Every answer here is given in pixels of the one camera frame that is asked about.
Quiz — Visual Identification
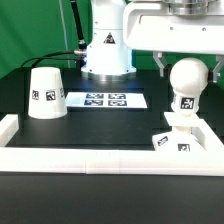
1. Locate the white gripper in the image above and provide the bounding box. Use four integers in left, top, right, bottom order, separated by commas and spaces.
123, 0, 224, 83

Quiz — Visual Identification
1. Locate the white lamp bulb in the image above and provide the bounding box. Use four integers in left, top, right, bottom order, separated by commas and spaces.
170, 58, 208, 115

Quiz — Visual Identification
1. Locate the white lamp base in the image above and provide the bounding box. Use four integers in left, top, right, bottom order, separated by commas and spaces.
151, 111, 210, 153

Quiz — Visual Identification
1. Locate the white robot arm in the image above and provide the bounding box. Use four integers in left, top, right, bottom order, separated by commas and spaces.
82, 0, 224, 82

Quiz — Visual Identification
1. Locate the white lamp shade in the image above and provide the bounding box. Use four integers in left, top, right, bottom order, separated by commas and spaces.
28, 67, 67, 119

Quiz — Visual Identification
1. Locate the white tag sheet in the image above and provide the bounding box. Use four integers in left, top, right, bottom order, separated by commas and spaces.
66, 92, 147, 109

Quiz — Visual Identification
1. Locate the white U-shaped fence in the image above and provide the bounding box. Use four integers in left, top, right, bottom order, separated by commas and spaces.
0, 114, 224, 176

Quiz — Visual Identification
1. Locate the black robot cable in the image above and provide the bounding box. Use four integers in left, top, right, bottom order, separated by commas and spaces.
20, 0, 88, 69

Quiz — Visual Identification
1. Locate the thin white cable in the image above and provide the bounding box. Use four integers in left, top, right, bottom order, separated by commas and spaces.
58, 0, 72, 69

